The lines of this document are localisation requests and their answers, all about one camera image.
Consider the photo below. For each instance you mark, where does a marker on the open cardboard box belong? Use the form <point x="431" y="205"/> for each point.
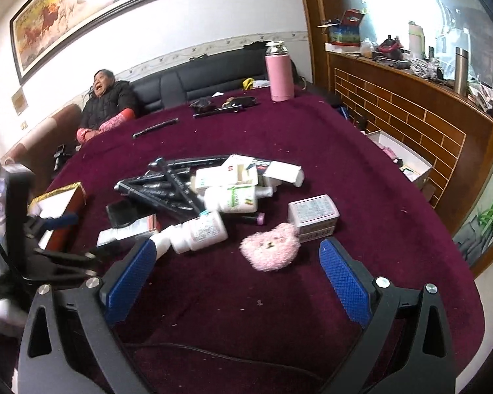
<point x="419" y="164"/>

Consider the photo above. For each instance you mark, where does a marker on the white bottle green label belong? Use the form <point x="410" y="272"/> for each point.
<point x="230" y="199"/>

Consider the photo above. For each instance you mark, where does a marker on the small white brown carton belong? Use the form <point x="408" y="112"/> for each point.
<point x="123" y="234"/>

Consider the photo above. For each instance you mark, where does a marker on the yellow object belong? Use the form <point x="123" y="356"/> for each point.
<point x="247" y="83"/>

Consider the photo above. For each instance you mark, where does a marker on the wall plaque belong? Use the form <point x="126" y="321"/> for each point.
<point x="19" y="101"/>

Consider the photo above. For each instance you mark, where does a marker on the black items near thermos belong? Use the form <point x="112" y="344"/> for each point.
<point x="217" y="111"/>

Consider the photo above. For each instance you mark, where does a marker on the small white box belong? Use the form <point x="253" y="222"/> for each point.
<point x="316" y="234"/>

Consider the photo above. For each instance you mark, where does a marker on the wooden sideboard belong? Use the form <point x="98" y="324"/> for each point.
<point x="394" y="102"/>

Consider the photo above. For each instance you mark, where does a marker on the silver thermos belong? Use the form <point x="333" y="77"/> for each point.
<point x="461" y="69"/>

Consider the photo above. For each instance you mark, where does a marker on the black tube pink cap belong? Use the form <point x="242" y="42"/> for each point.
<point x="250" y="218"/>

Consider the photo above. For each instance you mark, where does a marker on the black case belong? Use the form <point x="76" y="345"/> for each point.
<point x="125" y="213"/>

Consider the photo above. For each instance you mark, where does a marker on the pink plush toy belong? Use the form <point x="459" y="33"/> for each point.
<point x="271" y="248"/>

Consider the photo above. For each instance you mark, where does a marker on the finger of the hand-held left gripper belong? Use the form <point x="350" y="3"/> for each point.
<point x="61" y="221"/>
<point x="70" y="259"/>

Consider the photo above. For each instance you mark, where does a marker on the white nozzle bottle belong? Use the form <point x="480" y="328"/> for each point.
<point x="201" y="232"/>

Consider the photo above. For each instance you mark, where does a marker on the framed horse painting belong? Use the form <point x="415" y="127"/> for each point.
<point x="86" y="12"/>

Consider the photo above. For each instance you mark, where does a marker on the brown armchair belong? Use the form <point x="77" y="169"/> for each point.
<point x="53" y="127"/>

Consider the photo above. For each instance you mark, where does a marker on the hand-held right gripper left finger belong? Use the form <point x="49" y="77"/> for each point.
<point x="129" y="283"/>

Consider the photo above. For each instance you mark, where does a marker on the person's left hand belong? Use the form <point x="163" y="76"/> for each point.
<point x="4" y="316"/>

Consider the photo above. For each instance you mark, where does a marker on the red black appliance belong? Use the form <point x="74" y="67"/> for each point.
<point x="392" y="51"/>

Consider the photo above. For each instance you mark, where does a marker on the pile of black markers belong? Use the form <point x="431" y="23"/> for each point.
<point x="164" y="191"/>

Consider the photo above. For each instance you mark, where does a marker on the small black camera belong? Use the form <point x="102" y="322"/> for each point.
<point x="61" y="154"/>

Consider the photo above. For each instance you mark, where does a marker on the dark crumpled wrapper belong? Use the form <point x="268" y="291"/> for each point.
<point x="201" y="103"/>

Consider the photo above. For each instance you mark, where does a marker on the white paper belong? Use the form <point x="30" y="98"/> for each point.
<point x="218" y="94"/>

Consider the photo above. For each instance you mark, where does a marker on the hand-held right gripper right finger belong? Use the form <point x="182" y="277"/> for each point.
<point x="345" y="283"/>

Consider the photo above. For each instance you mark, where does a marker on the pink thermos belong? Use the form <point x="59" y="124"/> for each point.
<point x="279" y="74"/>

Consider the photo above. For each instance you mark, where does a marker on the gold-edged box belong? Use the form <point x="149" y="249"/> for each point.
<point x="61" y="205"/>

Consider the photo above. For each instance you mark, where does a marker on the black marker green tip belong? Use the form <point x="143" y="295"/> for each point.
<point x="156" y="127"/>

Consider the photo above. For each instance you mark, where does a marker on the blue white carton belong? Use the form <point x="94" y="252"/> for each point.
<point x="213" y="180"/>

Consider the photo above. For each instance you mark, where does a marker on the small grey label box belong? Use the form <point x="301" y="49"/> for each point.
<point x="312" y="211"/>

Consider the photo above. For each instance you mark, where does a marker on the colourful box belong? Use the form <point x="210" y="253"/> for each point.
<point x="345" y="28"/>

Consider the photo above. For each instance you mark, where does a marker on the black sofa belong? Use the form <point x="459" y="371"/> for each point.
<point x="197" y="78"/>

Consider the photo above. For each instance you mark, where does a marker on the bamboo painted panel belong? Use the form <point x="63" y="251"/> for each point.
<point x="480" y="221"/>

